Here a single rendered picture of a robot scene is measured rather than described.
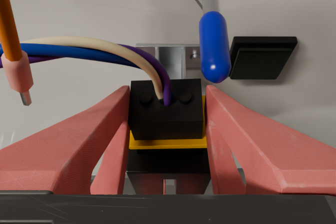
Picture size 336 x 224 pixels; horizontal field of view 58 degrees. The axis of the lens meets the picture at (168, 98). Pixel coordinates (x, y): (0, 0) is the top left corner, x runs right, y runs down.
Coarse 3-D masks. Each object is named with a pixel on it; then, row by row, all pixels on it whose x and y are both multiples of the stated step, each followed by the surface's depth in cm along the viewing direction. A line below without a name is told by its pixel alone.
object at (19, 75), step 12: (0, 0) 4; (0, 12) 4; (12, 12) 5; (0, 24) 4; (12, 24) 5; (0, 36) 5; (12, 36) 5; (12, 48) 5; (12, 60) 5; (24, 60) 6; (12, 72) 6; (24, 72) 6; (12, 84) 6; (24, 84) 6; (24, 96) 7
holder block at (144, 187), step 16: (128, 160) 14; (144, 160) 14; (160, 160) 14; (176, 160) 14; (192, 160) 14; (208, 160) 14; (128, 176) 15; (144, 176) 15; (160, 176) 15; (176, 176) 15; (192, 176) 15; (208, 176) 15; (144, 192) 18; (160, 192) 18; (176, 192) 18; (192, 192) 18
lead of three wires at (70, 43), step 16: (0, 48) 8; (32, 48) 8; (48, 48) 8; (64, 48) 8; (80, 48) 8; (96, 48) 9; (112, 48) 9; (128, 48) 9; (0, 64) 8; (128, 64) 10; (144, 64) 10; (160, 64) 10; (160, 80) 11; (160, 96) 12
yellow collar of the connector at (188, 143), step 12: (204, 96) 15; (204, 120) 14; (204, 132) 14; (132, 144) 13; (144, 144) 13; (156, 144) 13; (168, 144) 13; (180, 144) 13; (192, 144) 13; (204, 144) 13
